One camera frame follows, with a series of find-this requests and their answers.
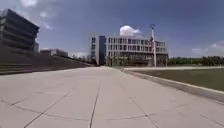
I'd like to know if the dark multi-storey building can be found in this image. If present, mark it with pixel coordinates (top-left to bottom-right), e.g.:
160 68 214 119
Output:
0 8 41 54

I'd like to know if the low distant building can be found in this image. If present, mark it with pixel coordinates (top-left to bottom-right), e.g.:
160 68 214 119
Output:
39 48 69 58

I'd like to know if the green grass lawn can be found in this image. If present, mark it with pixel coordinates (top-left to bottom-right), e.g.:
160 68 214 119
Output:
133 68 224 93

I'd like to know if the pale concrete kerb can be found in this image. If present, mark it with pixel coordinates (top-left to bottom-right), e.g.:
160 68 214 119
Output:
122 69 224 104

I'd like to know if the dark stepped terrace wall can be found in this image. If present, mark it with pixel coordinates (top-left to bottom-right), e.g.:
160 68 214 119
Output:
0 45 95 76

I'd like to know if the row of green trees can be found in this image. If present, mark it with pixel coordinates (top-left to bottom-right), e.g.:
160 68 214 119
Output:
167 55 224 67

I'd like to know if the tall white lamp pole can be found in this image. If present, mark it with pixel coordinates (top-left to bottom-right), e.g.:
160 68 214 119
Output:
148 23 158 68

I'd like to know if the white glazed office building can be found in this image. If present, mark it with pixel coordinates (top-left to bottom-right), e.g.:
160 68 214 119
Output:
89 34 170 67

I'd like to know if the pale concrete slab pavement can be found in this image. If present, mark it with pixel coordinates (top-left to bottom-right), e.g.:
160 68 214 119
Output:
0 65 224 128

